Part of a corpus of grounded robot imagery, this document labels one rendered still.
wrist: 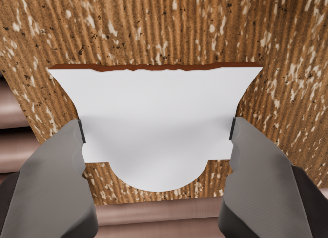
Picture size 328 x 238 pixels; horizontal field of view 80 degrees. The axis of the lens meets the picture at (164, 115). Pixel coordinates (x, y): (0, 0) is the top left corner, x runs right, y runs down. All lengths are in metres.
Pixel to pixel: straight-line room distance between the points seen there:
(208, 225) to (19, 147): 0.23
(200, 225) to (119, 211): 0.10
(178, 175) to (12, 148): 0.15
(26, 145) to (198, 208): 0.18
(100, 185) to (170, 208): 0.09
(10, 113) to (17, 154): 0.04
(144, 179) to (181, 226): 0.14
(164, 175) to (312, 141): 0.12
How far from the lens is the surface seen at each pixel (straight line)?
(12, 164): 0.23
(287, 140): 0.18
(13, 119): 0.19
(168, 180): 0.16
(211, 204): 0.25
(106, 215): 0.26
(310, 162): 0.21
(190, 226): 0.29
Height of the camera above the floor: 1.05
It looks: 59 degrees down
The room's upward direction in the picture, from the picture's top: 177 degrees clockwise
